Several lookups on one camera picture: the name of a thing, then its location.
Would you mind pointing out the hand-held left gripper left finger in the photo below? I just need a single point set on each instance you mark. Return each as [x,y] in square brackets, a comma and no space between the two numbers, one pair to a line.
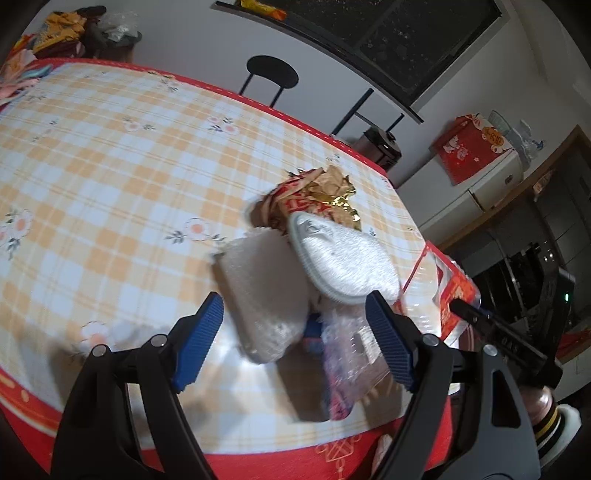
[198,341]

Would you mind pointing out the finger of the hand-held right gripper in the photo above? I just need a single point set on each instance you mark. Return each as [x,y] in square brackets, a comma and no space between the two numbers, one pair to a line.
[468,313]

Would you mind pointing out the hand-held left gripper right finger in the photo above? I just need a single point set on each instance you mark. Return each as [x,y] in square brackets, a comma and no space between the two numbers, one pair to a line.
[388,337]

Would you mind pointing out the clear bubble plastic bag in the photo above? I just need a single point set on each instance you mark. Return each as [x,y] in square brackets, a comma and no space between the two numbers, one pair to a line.
[351,355]

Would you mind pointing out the blue wrapper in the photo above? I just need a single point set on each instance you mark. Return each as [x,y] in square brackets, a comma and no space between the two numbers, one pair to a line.
[314,332]

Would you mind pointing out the white foam pad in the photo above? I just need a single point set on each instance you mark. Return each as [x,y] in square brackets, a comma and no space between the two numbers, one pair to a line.
[263,300]

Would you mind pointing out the white oval scrub pad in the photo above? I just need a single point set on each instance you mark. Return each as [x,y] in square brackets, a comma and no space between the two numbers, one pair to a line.
[341,258]

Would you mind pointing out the gold foil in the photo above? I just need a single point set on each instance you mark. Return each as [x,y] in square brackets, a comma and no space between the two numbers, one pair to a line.
[342,206]

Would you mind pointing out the red wrapper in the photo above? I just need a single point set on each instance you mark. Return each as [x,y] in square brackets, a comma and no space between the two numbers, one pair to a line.
[288,198]

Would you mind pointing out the person's right forearm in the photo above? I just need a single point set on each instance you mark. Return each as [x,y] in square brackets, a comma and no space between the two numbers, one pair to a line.
[556,417]

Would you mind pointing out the red box with clear window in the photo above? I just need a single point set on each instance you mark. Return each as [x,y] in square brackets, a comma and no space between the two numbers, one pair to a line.
[457,295]

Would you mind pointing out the cream refrigerator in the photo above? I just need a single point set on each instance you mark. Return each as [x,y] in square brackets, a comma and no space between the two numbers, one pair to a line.
[494,184]

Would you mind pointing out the red printed cloth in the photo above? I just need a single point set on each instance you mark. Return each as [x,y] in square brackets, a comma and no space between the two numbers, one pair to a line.
[471,147]

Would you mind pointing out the orange checked tablecloth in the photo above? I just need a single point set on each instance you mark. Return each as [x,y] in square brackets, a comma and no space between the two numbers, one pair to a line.
[115,184]

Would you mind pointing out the brown pressure cooker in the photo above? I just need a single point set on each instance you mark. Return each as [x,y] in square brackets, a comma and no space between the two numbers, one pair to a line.
[381,145]

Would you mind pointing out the clear glass jar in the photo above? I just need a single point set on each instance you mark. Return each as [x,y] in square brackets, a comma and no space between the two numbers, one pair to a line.
[498,122]

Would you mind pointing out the black stool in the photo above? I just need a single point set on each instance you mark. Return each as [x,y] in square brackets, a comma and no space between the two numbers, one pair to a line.
[270,76]

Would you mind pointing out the dark window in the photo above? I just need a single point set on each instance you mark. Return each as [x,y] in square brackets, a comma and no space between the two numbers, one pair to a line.
[392,37]

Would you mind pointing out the dark wooden stool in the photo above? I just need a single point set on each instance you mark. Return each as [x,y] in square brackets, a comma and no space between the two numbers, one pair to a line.
[127,45]

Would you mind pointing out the dark grey bag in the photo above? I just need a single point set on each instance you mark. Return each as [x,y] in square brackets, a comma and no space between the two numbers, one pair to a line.
[94,39]

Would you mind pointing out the pink printed bag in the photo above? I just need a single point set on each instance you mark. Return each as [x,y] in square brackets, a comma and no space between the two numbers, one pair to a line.
[18,76]

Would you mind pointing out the crumpled clear plastic bag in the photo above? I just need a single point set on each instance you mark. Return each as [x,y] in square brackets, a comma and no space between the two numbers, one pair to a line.
[117,23]

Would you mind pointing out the yellow snack packet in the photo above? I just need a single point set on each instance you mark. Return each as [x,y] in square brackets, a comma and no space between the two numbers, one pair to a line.
[261,5]

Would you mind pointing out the yellow printed bag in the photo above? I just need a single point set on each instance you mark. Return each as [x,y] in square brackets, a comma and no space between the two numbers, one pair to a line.
[60,27]

